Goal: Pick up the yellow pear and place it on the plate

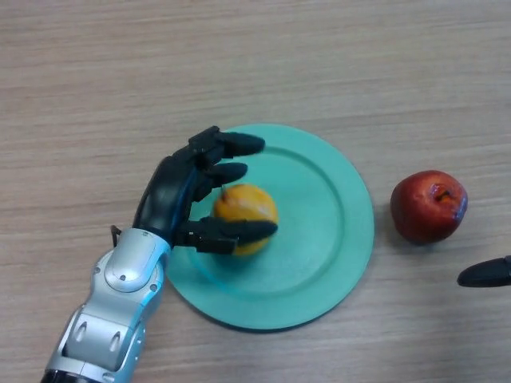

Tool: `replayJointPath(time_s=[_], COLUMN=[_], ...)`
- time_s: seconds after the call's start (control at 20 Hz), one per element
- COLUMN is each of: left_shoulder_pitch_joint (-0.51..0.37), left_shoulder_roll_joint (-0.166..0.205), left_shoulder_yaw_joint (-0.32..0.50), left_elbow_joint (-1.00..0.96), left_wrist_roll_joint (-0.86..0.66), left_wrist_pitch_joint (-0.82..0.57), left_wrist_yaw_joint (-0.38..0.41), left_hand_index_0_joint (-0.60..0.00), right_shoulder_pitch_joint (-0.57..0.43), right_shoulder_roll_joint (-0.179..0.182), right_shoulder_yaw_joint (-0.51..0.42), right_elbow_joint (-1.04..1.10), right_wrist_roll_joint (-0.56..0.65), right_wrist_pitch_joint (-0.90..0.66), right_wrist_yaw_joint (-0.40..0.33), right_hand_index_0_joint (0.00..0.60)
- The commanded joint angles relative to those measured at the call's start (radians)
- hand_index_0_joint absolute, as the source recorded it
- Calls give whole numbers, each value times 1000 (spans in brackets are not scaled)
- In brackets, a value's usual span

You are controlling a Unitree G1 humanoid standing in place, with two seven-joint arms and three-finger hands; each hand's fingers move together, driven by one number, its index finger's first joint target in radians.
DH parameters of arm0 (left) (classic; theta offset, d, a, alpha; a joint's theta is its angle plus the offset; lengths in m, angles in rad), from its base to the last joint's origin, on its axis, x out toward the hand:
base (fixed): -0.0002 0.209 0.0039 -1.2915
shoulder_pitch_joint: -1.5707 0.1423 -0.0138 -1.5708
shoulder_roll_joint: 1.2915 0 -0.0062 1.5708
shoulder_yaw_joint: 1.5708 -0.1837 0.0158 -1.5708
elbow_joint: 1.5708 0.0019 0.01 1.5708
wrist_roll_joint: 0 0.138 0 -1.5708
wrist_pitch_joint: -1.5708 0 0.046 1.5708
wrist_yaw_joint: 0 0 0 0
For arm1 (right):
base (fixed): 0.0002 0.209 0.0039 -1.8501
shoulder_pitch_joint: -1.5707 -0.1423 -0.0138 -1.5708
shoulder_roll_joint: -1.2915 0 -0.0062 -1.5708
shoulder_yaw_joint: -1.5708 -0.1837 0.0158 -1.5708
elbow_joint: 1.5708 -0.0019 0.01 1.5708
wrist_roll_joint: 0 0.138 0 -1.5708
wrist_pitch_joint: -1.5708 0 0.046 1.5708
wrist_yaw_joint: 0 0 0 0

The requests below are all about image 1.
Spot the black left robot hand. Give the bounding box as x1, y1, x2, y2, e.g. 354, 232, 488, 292
132, 125, 279, 255

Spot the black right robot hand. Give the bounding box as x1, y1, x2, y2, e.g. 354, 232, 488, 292
457, 255, 511, 288

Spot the yellow pear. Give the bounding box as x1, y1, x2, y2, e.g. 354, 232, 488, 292
213, 183, 279, 257

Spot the green round plate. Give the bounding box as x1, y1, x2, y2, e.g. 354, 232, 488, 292
164, 123, 375, 331

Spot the red apple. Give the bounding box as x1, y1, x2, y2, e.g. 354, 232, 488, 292
389, 170, 469, 244

